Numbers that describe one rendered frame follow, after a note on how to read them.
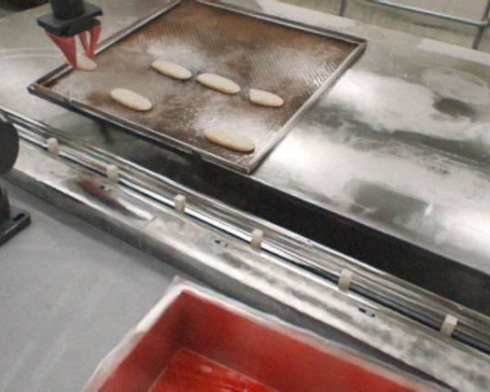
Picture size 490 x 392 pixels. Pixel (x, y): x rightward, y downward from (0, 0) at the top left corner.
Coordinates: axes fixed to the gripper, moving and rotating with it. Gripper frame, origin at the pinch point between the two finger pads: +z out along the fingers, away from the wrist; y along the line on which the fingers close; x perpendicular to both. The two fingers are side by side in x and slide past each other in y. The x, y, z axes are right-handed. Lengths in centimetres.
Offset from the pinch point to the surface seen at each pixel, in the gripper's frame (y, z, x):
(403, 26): -329, 140, -72
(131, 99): -0.5, 4.3, 12.8
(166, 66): -13.0, 4.3, 9.4
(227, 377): 29, 7, 62
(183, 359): 30, 7, 57
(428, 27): -332, 137, -53
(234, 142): -2.9, 4.4, 36.6
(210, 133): -2.4, 4.6, 31.4
